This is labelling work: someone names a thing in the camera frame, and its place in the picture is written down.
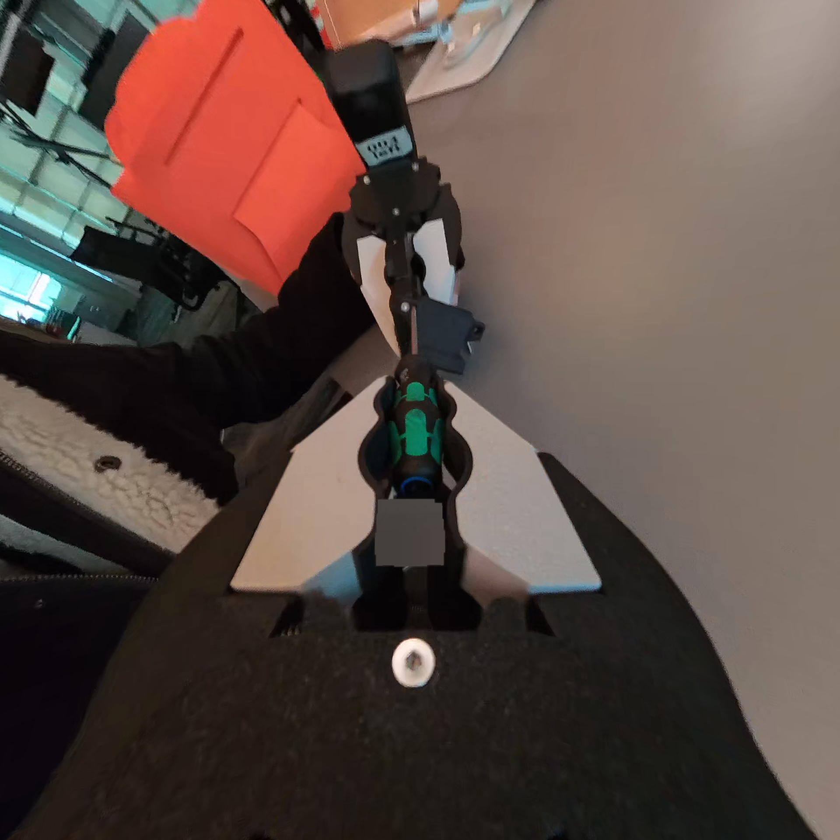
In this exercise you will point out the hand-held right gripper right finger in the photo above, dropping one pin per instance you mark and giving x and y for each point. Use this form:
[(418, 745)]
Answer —
[(525, 518)]

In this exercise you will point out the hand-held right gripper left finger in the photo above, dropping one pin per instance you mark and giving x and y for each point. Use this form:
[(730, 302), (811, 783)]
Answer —
[(308, 518)]

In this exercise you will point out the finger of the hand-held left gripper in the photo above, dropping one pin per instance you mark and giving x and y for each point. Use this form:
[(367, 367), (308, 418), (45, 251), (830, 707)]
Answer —
[(375, 282), (441, 262)]

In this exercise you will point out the black plastic bracket part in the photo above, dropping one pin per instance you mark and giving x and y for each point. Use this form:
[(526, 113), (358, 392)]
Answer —
[(446, 328)]

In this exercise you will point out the person's left forearm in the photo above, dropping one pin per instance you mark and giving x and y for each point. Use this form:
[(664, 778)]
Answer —
[(262, 354)]

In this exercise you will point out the white jointed lamp arm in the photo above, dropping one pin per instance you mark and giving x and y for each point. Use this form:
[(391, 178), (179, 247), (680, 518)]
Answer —
[(459, 29)]

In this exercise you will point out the white desk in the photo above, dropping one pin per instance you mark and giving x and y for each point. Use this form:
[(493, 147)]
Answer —
[(656, 295)]

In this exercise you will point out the white round base plate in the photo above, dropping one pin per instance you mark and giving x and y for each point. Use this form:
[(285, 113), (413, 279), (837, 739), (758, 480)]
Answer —
[(479, 59)]

